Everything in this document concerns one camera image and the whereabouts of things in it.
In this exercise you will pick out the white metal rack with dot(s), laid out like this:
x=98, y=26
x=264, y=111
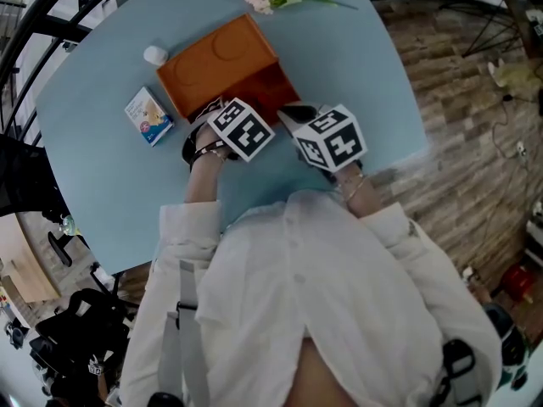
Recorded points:
x=536, y=231

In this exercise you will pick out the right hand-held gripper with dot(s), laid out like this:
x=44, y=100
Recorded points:
x=331, y=142

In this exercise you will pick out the person's torso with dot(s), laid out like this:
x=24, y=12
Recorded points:
x=316, y=380

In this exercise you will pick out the white power strip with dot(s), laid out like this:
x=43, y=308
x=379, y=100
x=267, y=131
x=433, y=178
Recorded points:
x=522, y=149

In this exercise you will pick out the yellow green water jug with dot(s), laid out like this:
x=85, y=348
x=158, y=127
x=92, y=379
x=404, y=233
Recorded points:
x=68, y=225

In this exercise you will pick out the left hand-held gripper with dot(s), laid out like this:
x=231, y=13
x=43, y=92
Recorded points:
x=244, y=127

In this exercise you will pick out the black round stool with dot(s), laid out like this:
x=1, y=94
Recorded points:
x=505, y=335

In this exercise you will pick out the small white round object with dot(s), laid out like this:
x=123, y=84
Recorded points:
x=155, y=55

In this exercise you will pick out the light wooden desk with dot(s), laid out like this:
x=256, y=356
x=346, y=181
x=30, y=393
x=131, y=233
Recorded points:
x=25, y=265

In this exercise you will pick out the person's right forearm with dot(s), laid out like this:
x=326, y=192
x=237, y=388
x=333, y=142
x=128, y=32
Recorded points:
x=360, y=202

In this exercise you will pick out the person's left forearm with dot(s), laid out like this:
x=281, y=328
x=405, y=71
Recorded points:
x=201, y=180

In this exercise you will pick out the blue white small carton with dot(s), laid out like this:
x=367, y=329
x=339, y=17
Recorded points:
x=148, y=117

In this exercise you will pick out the dark red plastic object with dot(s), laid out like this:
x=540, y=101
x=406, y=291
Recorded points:
x=519, y=280

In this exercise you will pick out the black belt device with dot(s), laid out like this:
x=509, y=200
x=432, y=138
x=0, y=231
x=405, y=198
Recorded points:
x=165, y=401

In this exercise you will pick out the orange box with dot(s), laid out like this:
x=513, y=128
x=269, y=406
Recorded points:
x=212, y=66

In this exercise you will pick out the black harness buckle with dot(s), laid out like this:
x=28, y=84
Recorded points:
x=456, y=343

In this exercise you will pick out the black office chair with clothes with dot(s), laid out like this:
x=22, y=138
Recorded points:
x=85, y=325

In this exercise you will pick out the person's white shirt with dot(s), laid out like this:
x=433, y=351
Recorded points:
x=318, y=291

